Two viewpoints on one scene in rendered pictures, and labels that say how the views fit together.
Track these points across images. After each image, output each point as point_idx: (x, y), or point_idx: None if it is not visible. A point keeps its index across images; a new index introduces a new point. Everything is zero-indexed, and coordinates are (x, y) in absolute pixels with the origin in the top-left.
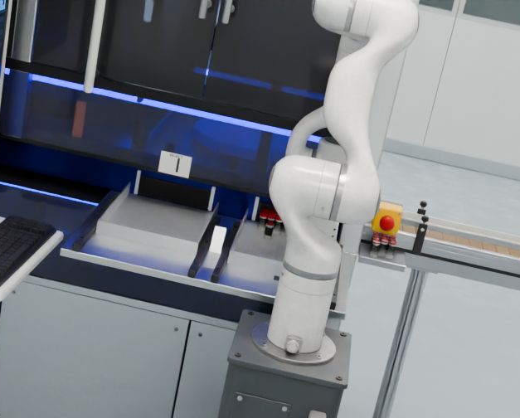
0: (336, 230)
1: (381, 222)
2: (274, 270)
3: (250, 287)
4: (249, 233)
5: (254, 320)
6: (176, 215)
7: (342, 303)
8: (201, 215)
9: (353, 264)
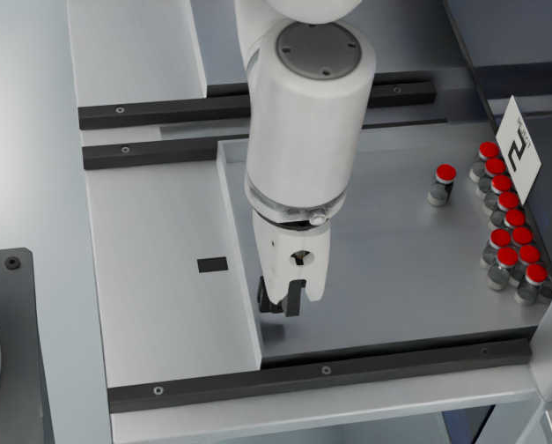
0: (276, 277)
1: None
2: (234, 247)
3: (114, 228)
4: (433, 161)
5: None
6: (398, 28)
7: (166, 425)
8: (449, 64)
9: (533, 416)
